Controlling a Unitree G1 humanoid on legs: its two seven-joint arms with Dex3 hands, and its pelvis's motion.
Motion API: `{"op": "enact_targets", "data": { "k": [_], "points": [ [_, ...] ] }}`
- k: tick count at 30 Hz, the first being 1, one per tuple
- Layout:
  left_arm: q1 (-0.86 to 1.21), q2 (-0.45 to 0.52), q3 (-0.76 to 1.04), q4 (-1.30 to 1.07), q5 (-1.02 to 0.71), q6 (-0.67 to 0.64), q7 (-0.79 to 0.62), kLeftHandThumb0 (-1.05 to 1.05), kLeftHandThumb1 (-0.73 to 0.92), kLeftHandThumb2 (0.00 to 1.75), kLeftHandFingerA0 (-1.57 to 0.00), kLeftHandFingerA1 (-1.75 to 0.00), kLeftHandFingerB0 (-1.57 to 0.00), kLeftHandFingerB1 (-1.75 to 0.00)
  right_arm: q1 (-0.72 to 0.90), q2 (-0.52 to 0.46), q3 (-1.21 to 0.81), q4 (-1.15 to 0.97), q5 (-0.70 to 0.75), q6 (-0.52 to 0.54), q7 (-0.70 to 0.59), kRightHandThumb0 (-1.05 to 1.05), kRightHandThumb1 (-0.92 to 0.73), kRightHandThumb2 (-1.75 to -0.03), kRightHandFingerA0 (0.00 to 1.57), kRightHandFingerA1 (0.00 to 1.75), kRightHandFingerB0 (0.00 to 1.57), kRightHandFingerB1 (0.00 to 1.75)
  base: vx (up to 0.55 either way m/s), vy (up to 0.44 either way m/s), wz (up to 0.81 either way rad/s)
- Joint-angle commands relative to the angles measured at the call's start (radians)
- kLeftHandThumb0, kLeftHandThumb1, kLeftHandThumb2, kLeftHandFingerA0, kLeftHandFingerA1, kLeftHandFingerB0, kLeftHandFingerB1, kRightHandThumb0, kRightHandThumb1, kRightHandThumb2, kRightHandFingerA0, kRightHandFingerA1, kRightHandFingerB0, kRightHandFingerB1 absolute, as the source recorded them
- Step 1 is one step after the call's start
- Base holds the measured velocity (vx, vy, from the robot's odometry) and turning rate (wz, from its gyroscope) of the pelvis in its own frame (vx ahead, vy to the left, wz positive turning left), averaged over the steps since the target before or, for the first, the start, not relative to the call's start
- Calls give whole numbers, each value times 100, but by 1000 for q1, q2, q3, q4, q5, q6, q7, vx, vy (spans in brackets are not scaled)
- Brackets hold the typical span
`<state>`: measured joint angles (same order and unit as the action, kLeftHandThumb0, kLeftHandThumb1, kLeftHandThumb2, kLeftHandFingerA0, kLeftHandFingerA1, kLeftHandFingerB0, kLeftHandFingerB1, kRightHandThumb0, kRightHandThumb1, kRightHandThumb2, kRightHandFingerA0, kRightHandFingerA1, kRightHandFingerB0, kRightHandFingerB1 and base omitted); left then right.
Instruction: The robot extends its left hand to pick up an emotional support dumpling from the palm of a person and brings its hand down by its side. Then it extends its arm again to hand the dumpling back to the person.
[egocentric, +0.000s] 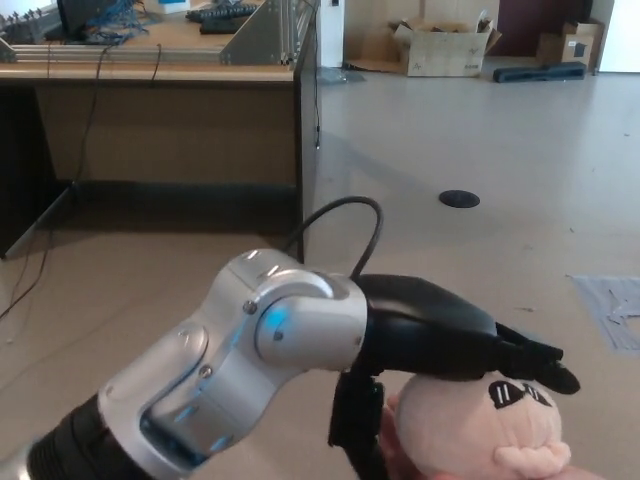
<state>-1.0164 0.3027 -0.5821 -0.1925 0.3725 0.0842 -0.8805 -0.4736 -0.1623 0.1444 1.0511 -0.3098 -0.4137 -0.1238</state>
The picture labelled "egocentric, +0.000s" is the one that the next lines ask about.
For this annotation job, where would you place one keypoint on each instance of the person's bare hand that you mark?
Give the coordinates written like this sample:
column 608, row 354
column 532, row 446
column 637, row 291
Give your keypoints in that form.
column 395, row 462

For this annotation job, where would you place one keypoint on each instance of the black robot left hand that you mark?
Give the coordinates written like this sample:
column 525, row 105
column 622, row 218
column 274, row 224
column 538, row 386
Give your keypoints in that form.
column 425, row 320

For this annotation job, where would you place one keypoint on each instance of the pink plush dumpling with sunglasses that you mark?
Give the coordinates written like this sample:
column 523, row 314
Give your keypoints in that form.
column 450, row 425

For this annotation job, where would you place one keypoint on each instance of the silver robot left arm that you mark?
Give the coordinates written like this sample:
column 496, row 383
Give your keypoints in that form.
column 225, row 360

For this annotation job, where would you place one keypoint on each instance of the black round floor cover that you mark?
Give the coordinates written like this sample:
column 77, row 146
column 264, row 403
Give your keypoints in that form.
column 459, row 198

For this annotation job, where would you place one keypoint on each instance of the grey taped floor patch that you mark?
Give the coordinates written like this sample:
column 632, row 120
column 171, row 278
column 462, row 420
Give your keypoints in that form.
column 607, row 315

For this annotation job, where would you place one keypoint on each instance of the clear plastic bag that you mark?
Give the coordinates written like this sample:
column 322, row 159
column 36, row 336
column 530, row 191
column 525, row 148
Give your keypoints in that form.
column 342, row 76

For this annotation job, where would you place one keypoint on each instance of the large open cardboard box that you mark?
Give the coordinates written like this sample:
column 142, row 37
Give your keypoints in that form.
column 445, row 55

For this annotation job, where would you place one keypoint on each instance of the long black foam block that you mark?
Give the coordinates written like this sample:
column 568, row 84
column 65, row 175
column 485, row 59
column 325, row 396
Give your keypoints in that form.
column 539, row 73

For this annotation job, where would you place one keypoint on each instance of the flat cardboard sheet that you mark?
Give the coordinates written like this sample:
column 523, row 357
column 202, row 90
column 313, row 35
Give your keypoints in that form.
column 375, row 47

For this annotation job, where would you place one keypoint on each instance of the plain brown cardboard box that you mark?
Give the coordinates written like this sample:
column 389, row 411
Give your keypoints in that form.
column 549, row 47

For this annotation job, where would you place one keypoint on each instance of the wooden desk with dark panels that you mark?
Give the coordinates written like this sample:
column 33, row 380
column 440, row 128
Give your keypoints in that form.
column 175, row 130

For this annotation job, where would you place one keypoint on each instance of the small cardboard box with label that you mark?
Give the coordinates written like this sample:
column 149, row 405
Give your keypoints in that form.
column 582, row 47

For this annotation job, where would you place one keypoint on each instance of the black keyboard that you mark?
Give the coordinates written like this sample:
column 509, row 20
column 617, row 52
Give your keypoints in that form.
column 222, row 12
column 220, row 27

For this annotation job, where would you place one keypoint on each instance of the white box with marker tag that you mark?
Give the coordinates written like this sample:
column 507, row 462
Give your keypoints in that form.
column 174, row 6

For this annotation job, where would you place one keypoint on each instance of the black monitor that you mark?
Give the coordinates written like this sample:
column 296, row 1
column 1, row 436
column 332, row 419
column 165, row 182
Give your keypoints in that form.
column 82, row 15

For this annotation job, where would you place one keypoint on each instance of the aluminium profile frame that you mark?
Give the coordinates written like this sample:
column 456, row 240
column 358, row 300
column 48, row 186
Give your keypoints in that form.
column 250, row 47

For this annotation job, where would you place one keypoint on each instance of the dark metal bracket row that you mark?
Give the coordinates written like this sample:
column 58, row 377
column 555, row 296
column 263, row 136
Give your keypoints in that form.
column 22, row 27

